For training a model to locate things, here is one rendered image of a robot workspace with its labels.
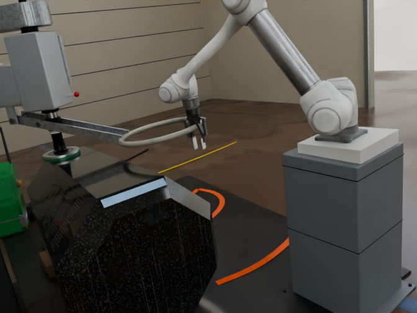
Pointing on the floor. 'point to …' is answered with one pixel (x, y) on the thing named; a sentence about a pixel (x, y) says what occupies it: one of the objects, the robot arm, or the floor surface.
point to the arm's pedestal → (346, 230)
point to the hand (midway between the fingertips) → (199, 143)
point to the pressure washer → (12, 200)
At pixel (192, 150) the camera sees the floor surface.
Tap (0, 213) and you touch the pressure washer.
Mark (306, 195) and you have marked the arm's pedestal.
